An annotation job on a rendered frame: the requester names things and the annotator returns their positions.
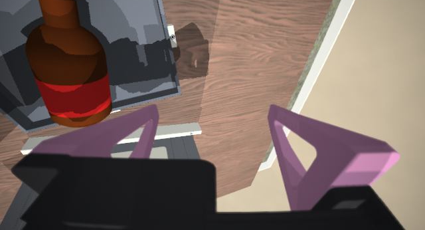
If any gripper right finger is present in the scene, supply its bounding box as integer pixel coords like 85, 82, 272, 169
268, 104, 400, 211

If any dark grey divided crate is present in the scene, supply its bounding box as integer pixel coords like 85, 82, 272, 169
0, 135, 201, 230

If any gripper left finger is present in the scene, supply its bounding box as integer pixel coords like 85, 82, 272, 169
29, 104, 159, 158

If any grey tray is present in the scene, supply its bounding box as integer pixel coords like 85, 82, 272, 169
0, 0, 181, 134

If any brown glass bottle with red label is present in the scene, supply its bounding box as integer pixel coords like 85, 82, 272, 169
25, 0, 112, 128

